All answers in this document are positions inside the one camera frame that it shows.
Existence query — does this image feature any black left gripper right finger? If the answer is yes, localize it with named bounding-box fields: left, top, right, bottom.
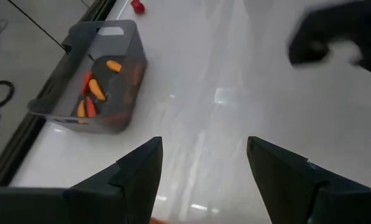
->
left=246, top=136, right=371, bottom=224

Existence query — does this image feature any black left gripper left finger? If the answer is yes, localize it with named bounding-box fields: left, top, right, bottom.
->
left=0, top=136, right=164, bottom=224

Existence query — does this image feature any grey plastic basket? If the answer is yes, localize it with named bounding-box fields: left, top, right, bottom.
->
left=27, top=19, right=148, bottom=135

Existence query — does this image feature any small dark red pepper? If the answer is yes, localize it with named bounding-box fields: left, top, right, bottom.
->
left=130, top=0, right=146, bottom=15

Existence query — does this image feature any coiled black cable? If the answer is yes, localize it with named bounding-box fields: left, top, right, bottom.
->
left=0, top=80, right=16, bottom=110

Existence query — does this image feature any long black floor cable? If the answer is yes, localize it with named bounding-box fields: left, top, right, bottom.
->
left=6, top=0, right=73, bottom=55

